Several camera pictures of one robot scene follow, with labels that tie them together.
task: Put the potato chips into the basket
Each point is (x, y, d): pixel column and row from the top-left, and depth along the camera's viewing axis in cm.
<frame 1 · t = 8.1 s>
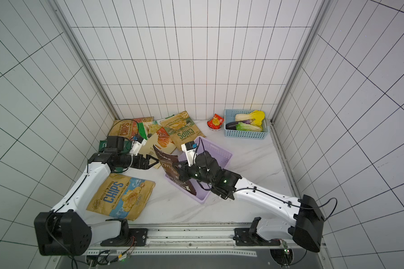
left hand: (148, 163, 80), fingers open
right hand: (165, 169, 66), fingers closed
purple plastic basket: (227, 153, 96), point 7 cm above the table
blue kettle chips bag: (122, 196, 85), point 2 cm above the table
beige cassava chips bag: (161, 139, 109), point 2 cm above the table
green kettle chips bag: (181, 129, 113), point 3 cm above the table
red kettle chips bag: (137, 120, 120), point 2 cm above the table
green white chips bag: (144, 126, 116), point 2 cm above the table
red snack cup: (216, 123, 115), point 4 cm above the table
yellow toy cabbage: (258, 116, 112), point 10 cm above the table
purple toy eggplant: (232, 125, 113), point 5 cm above the table
green toy lettuce: (242, 126, 109), point 8 cm above the table

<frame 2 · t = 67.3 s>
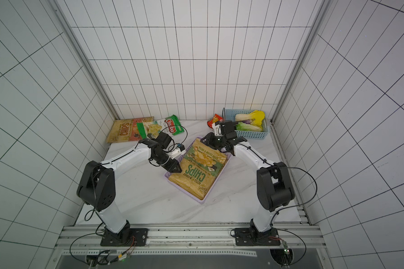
left hand: (174, 172, 85), fingers open
right hand: (195, 142, 87), fingers open
green kettle chips bag: (200, 167, 89), point 8 cm above the table
green white chips bag: (170, 125, 117), on the table
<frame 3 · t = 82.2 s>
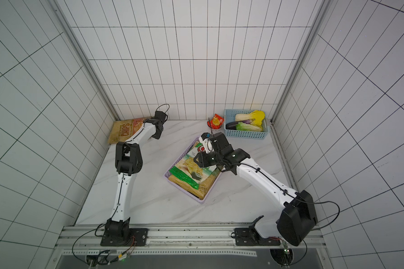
left hand: (148, 133, 106), fingers open
right hand: (191, 160, 77), fingers open
green white chips bag: (195, 179, 83), point 9 cm above the table
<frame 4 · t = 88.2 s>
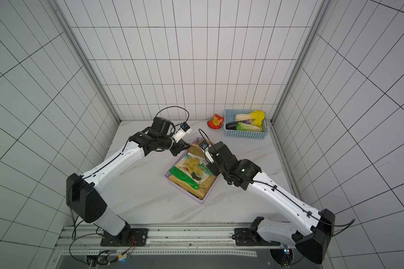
left hand: (184, 148, 79), fingers closed
right hand: (207, 156, 74), fingers closed
red kettle chips bag: (196, 149, 84), point 19 cm above the table
